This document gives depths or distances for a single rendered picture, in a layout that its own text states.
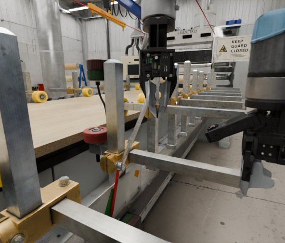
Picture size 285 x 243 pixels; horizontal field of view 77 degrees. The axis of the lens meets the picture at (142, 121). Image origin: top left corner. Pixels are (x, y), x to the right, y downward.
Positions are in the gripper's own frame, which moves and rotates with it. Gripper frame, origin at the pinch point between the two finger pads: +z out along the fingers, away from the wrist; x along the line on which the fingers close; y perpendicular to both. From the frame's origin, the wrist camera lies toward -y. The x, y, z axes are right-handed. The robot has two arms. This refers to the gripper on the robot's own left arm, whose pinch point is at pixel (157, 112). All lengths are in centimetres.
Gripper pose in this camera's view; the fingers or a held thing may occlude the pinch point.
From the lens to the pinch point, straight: 45.8
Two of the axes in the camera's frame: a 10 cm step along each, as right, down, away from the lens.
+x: 9.9, 0.2, -1.1
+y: -1.1, 2.0, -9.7
